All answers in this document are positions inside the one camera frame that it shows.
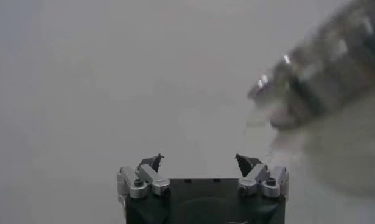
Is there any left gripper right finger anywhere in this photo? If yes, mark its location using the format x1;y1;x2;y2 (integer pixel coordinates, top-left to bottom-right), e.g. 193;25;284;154
234;153;290;198

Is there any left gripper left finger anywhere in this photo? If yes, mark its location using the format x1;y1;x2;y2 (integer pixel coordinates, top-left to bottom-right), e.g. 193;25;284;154
116;153;172;200

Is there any perforated steel steamer basket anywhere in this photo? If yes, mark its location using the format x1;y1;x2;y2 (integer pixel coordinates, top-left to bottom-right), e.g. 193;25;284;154
247;0;375;131

